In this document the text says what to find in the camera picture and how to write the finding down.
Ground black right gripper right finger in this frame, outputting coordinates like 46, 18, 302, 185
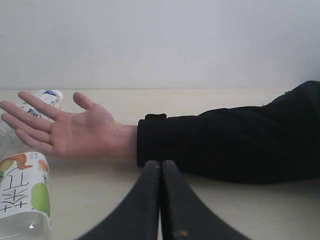
159, 160, 247, 240

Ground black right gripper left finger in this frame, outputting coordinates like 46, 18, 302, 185
79, 161, 160, 240

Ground clear bottle fruit label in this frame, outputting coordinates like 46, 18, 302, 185
0, 121, 52, 240

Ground clear bottle white blue label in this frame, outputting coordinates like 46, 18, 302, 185
17, 89, 64, 122

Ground black sleeved forearm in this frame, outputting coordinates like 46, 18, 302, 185
136, 81, 320, 184

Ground person's open bare hand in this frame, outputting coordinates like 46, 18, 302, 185
0, 91, 138, 159

